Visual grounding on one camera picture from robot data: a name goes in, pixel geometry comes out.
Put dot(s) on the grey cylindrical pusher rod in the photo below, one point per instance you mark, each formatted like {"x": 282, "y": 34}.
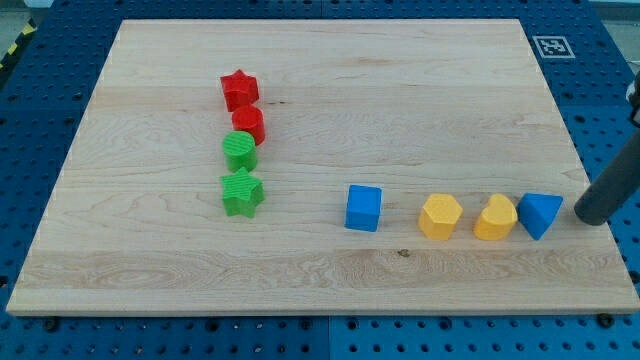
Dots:
{"x": 617, "y": 182}

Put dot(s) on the yellow hexagon block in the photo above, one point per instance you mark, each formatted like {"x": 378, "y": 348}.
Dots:
{"x": 439, "y": 215}

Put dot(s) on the blue triangle block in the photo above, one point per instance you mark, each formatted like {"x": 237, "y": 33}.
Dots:
{"x": 537, "y": 212}

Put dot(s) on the yellow heart block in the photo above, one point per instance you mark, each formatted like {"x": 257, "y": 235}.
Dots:
{"x": 497, "y": 219}

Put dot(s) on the white fiducial marker tag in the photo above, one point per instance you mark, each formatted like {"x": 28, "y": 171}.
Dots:
{"x": 553, "y": 47}

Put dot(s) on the blue cube block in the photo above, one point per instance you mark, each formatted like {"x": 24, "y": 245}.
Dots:
{"x": 363, "y": 208}

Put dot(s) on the red cylinder block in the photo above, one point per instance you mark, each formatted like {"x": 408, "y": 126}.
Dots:
{"x": 250, "y": 119}

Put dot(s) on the green star block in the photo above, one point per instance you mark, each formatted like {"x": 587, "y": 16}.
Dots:
{"x": 241, "y": 193}

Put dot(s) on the green cylinder block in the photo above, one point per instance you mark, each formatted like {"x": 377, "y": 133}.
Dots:
{"x": 239, "y": 151}

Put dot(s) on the red star block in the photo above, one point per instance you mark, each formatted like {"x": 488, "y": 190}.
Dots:
{"x": 239, "y": 89}

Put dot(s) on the wooden board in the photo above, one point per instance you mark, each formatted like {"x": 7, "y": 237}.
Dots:
{"x": 136, "y": 224}

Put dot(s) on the yellow black hazard tape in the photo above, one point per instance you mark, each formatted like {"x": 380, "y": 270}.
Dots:
{"x": 17, "y": 48}

